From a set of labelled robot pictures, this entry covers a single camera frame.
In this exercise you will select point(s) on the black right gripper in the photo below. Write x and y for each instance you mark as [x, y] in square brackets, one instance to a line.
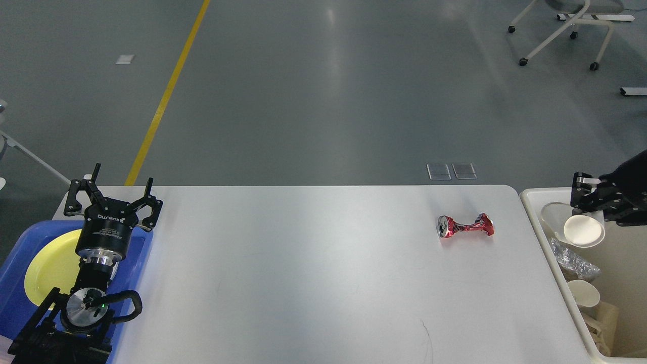
[589, 194]

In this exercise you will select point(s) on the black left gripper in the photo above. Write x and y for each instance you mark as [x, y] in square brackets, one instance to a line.
[106, 235]

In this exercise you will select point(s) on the white paper cup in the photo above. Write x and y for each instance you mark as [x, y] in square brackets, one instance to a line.
[585, 294]
[559, 221]

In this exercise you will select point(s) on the foil tray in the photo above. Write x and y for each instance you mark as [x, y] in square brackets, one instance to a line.
[573, 266]

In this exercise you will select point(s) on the yellow-green plastic plate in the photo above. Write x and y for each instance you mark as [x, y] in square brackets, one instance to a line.
[56, 265]

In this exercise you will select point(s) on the brown paper ball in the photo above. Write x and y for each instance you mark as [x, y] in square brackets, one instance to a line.
[601, 322]

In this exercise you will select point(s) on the crushed red soda can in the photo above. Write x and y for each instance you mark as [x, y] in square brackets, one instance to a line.
[447, 226]

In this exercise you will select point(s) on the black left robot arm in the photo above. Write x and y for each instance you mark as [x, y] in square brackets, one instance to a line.
[72, 327]

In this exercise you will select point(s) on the cream plastic bin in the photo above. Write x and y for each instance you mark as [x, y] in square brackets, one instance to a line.
[622, 252]

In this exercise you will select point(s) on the white bar on floor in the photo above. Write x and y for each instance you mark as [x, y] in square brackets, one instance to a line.
[633, 91]

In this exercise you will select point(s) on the white chair leg left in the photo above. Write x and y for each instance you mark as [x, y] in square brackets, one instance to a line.
[9, 142]

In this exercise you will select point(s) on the blue plastic tray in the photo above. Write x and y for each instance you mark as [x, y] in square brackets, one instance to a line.
[17, 309]

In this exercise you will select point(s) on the floor outlet plates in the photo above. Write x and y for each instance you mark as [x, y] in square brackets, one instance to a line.
[445, 171]

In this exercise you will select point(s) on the white office chair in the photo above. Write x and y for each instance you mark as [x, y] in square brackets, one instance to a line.
[577, 13]

